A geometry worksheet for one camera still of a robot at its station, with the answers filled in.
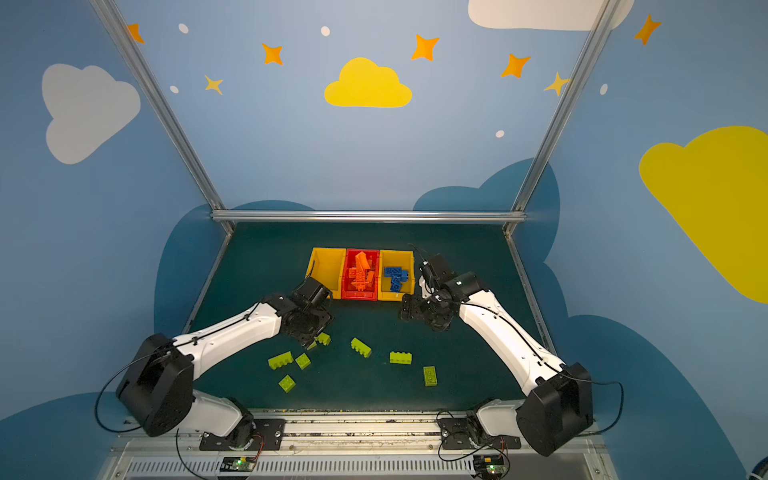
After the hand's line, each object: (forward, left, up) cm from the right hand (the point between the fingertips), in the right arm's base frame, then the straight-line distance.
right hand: (415, 315), depth 79 cm
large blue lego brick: (+23, +5, -14) cm, 27 cm away
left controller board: (-34, +42, -15) cm, 56 cm away
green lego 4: (-12, -5, -15) cm, 20 cm away
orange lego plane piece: (+20, +18, -11) cm, 29 cm away
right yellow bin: (+27, +6, -10) cm, 29 cm away
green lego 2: (-3, +27, -12) cm, 30 cm away
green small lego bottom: (-15, +35, -14) cm, 41 cm away
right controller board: (-31, -19, -17) cm, 40 cm away
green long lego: (-4, +15, -14) cm, 21 cm away
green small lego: (-9, +32, -15) cm, 36 cm away
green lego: (-10, +38, -12) cm, 41 cm away
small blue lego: (+19, +6, -15) cm, 25 cm away
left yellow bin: (+25, +31, -14) cm, 43 cm away
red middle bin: (+17, +22, -15) cm, 31 cm away
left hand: (-1, +24, -9) cm, 25 cm away
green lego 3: (-7, +3, -14) cm, 16 cm away
